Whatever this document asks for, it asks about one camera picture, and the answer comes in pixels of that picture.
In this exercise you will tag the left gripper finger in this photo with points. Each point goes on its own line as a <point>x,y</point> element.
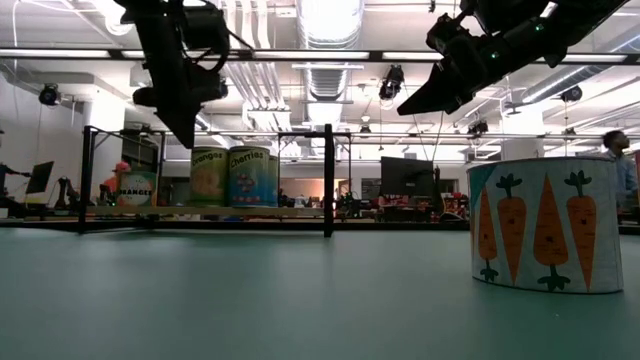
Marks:
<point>192,122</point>
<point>172,122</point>

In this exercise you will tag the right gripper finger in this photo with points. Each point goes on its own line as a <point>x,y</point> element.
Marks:
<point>412,109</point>
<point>445,90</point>

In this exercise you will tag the tall green oranges can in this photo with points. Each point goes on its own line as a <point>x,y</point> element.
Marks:
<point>209,177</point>

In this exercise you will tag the short mandarin oranges can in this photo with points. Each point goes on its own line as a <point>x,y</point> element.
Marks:
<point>135,190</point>

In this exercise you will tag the tall green blue cherries can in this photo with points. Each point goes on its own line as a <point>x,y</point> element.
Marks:
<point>249,177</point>

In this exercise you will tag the short white carrots can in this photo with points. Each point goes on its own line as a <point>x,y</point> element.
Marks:
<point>545,225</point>

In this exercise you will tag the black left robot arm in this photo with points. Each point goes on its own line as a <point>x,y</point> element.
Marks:
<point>150,12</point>

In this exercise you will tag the black ceiling spotlight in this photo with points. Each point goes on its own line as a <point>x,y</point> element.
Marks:
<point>392,80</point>
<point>223,90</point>
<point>49,95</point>
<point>478,128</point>
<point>571,94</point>

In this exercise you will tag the black overhead light bar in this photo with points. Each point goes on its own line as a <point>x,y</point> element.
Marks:
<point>375,56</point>

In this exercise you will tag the black flat monitor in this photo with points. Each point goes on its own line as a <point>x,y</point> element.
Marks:
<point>407,177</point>

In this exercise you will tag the person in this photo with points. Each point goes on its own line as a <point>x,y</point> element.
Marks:
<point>114,185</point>
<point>625,175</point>

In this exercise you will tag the black tilted monitor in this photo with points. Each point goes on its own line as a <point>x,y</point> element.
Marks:
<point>41,175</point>

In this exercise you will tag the teal table mat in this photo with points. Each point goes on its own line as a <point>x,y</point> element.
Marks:
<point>300,300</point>

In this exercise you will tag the silver ventilation duct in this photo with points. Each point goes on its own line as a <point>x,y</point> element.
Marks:
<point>330,80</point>

